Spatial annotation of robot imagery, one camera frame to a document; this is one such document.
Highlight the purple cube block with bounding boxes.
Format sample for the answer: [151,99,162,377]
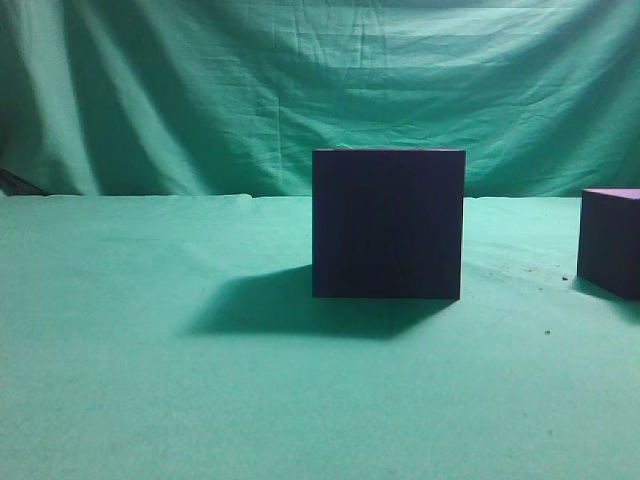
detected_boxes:
[577,188,639,301]

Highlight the green table cloth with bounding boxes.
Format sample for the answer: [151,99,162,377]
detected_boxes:
[1,195,639,479]

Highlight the green backdrop cloth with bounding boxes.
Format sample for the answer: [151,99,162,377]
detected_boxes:
[1,1,639,197]

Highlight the dark purple groove box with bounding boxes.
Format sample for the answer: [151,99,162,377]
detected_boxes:
[312,148,466,300]

